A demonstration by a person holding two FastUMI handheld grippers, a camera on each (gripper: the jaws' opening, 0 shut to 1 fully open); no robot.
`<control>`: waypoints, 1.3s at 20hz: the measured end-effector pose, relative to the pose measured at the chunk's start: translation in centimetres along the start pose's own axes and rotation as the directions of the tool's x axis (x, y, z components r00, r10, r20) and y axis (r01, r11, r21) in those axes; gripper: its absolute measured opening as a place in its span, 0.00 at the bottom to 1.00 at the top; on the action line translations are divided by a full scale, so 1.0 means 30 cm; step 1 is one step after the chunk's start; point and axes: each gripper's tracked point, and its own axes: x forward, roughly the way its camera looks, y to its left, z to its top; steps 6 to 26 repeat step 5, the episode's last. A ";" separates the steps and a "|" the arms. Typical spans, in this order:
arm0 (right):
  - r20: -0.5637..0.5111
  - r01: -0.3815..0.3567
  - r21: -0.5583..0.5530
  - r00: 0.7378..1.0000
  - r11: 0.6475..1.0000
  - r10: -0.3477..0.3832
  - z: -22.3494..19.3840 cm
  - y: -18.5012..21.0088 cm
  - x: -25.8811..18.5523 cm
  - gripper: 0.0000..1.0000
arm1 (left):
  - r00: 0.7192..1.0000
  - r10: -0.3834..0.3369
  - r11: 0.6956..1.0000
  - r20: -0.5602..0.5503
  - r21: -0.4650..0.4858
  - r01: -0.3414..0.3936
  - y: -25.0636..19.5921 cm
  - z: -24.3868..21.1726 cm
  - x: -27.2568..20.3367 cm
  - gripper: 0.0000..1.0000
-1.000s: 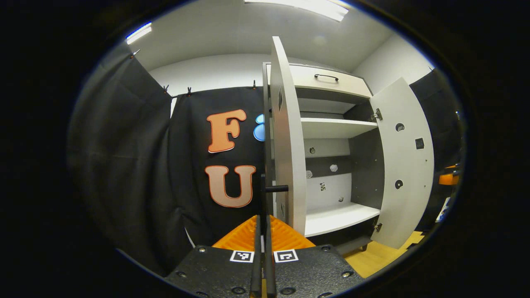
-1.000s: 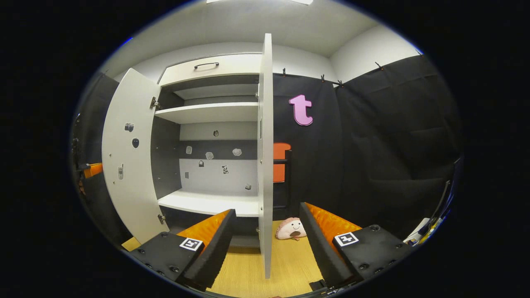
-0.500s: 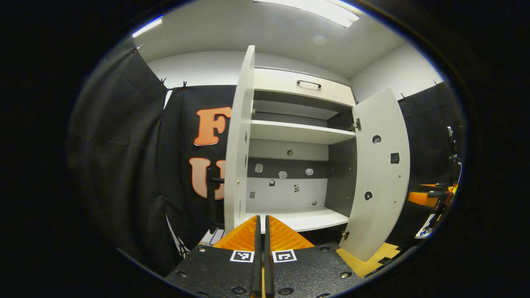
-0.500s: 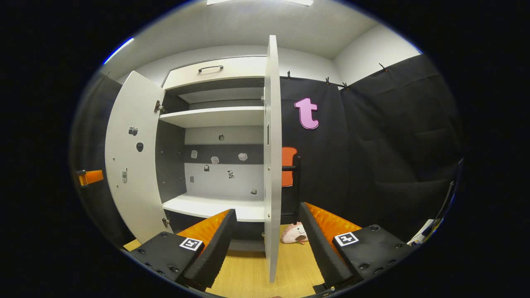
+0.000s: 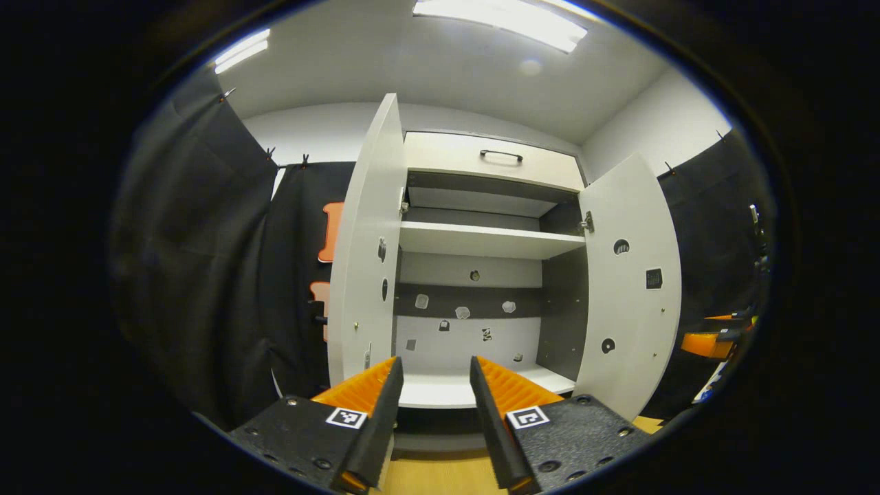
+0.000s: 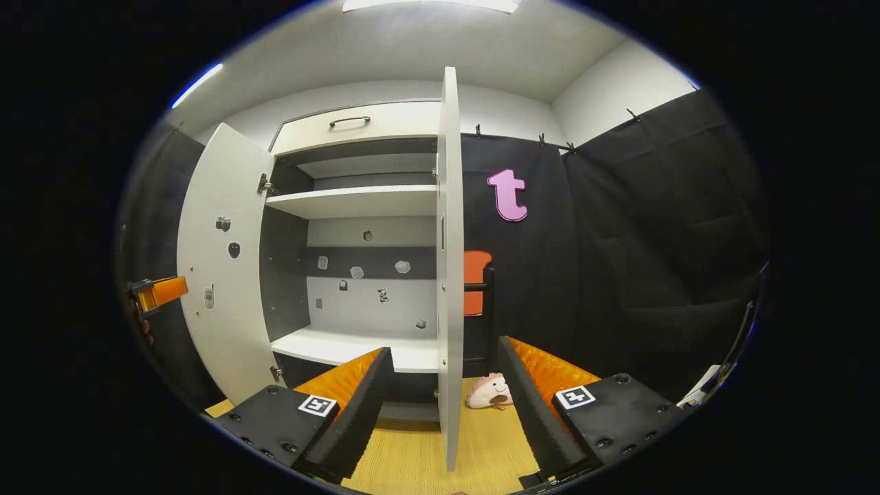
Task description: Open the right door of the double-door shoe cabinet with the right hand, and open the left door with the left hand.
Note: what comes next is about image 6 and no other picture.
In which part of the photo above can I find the large ceiling light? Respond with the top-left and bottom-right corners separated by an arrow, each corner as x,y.
342,0 -> 521,14

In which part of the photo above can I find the pink plush toy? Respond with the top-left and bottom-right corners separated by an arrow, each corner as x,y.
465,373 -> 514,411

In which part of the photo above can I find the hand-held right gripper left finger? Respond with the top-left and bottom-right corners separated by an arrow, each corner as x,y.
204,347 -> 396,484

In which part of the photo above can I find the white cabinet shelf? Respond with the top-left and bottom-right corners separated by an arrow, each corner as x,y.
265,184 -> 439,221
272,327 -> 441,374

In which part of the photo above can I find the white cabinet bottom shelf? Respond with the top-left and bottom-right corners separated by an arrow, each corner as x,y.
272,327 -> 441,374

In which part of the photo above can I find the narrow ceiling light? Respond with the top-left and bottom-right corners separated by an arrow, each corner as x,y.
172,63 -> 224,109

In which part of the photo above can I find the beige double-door shoe cabinet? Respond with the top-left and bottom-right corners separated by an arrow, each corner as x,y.
258,100 -> 444,424

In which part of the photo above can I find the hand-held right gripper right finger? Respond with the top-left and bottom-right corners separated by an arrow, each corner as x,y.
496,335 -> 688,482

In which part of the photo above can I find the beige cabinet drawer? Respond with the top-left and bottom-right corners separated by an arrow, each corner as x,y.
270,101 -> 442,157

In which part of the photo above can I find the black backdrop cloth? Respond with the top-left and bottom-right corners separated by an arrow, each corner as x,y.
117,89 -> 767,406

